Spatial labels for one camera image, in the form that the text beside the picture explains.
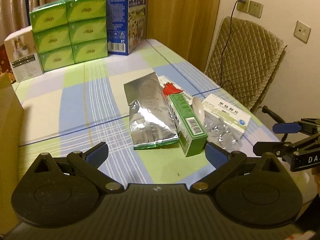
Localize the white photo product box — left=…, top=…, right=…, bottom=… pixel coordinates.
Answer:
left=4, top=26, right=43, bottom=82

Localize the green medicine box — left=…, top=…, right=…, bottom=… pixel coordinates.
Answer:
left=166, top=93, right=208, bottom=157

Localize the red snack packet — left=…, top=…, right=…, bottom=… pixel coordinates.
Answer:
left=163, top=83, right=183, bottom=97

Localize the clear blister pack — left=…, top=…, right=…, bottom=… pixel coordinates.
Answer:
left=204, top=118, right=242, bottom=152

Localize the white plastic spoon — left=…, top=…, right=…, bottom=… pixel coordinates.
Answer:
left=191, top=97, right=205, bottom=126

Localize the brown cardboard box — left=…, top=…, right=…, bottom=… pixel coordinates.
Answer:
left=0, top=74, right=24, bottom=234

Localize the blue milk carton box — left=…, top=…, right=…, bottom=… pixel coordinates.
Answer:
left=106, top=0, right=146, bottom=55

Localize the white wall socket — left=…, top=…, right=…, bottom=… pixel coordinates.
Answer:
left=293, top=21, right=311, bottom=44

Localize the green tissue pack stack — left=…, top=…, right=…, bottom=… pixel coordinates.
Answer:
left=30, top=0, right=108, bottom=72

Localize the silver foil pouch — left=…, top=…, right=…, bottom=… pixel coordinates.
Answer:
left=124, top=73, right=178, bottom=150

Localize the black charger cable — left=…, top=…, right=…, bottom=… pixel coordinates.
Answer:
left=220, top=0, right=242, bottom=96

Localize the white medicine box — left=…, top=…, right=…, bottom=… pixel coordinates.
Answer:
left=202, top=94, right=251, bottom=139

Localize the small white green box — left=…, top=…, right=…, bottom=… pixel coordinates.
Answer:
left=158, top=75, right=193, bottom=100

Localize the chair with quilted cover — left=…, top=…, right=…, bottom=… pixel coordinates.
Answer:
left=204, top=16, right=287, bottom=113

